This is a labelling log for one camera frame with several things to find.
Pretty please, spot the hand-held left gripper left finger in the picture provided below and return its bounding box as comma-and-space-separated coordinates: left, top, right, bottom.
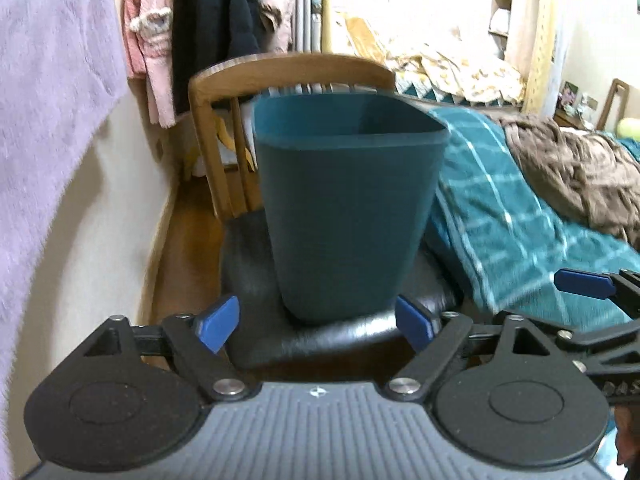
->
82, 295, 253, 404

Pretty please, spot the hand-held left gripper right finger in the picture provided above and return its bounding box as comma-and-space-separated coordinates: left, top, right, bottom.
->
386, 295, 574, 404

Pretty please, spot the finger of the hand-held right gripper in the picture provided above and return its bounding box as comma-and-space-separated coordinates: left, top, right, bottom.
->
556, 317, 640, 378
554, 268, 640, 317

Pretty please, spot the teal plastic bin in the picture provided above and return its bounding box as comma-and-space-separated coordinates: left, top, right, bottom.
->
251, 92, 450, 325

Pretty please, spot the teal plaid blanket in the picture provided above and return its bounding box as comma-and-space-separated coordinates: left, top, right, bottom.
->
425, 107, 640, 329

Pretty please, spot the brown fleece blanket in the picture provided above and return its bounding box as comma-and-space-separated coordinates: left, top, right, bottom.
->
502, 112, 640, 252

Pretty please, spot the teal triangle patterned sheet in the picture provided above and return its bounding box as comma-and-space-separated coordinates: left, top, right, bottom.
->
395, 72, 524, 109

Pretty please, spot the yellow printed quilt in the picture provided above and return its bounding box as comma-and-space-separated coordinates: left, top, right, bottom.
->
332, 10, 526, 106

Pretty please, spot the wooden chair with black seat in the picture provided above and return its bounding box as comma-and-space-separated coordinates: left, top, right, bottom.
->
187, 52, 463, 381

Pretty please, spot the wooden shelf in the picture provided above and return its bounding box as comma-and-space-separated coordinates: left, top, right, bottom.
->
487, 0, 517, 61

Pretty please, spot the purple towel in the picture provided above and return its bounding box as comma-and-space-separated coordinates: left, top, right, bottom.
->
0, 0, 130, 466

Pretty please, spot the pink fleece garment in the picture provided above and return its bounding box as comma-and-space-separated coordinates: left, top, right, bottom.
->
122, 0, 177, 128

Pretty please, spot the black coat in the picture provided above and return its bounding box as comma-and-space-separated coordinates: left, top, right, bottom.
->
170, 0, 264, 117

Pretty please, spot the beige pink jacket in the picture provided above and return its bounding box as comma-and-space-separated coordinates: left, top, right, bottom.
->
257, 0, 297, 54

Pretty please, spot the wooden frame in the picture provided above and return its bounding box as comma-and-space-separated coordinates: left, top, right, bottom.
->
596, 78, 632, 132

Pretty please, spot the small picture frame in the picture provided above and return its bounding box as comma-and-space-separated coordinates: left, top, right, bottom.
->
559, 80, 582, 112

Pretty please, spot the wooden perforated post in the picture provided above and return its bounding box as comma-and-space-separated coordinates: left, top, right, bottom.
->
522, 0, 559, 116

